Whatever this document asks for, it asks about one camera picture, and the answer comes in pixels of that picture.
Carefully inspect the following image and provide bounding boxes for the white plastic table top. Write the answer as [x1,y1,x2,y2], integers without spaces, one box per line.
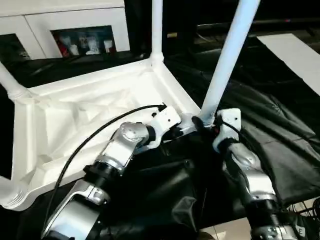
[0,56,204,210]

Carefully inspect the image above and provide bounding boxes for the black work mat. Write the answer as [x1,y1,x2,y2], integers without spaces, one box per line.
[0,37,320,240]

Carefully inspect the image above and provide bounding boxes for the white flat board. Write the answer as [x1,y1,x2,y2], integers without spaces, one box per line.
[256,33,320,98]

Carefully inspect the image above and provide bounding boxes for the black cabinet with gold label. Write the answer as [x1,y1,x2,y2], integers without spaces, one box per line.
[124,0,320,33]

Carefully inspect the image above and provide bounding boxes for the white blue patterned jar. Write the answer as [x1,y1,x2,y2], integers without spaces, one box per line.
[84,36,100,56]

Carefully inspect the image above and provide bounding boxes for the red bottle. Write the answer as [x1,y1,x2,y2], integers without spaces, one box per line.
[54,35,70,58]

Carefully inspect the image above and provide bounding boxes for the white display cabinet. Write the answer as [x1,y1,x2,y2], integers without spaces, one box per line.
[0,0,133,60]

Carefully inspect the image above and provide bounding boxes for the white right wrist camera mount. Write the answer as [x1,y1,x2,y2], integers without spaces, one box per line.
[211,107,243,154]

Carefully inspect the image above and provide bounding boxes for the black left wrist camera cable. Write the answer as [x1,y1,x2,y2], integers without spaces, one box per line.
[40,103,168,234]

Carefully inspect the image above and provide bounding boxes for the tangled black floor cables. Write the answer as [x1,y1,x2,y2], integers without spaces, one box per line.
[284,196,320,219]

